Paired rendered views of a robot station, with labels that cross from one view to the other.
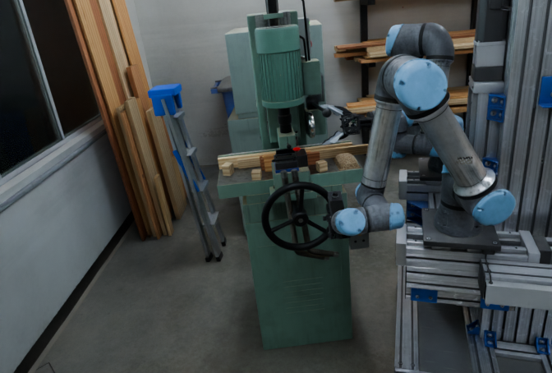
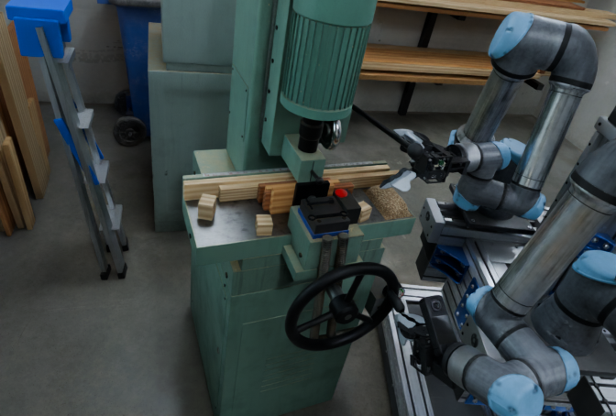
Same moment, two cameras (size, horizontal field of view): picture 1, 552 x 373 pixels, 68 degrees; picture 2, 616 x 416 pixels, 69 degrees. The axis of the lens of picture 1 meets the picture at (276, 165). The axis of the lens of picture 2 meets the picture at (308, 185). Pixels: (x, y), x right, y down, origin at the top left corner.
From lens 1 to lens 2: 0.86 m
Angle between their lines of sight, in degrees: 26
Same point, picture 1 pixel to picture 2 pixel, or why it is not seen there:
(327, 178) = (368, 231)
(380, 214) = (555, 381)
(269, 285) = (246, 366)
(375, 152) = (548, 269)
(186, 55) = not seen: outside the picture
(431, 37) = (579, 51)
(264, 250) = (250, 326)
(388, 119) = (594, 226)
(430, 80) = not seen: outside the picture
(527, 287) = not seen: outside the picture
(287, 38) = (368, 1)
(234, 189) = (225, 251)
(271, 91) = (313, 90)
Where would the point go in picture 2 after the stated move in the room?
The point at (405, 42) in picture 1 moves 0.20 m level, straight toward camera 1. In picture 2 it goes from (535, 48) to (580, 81)
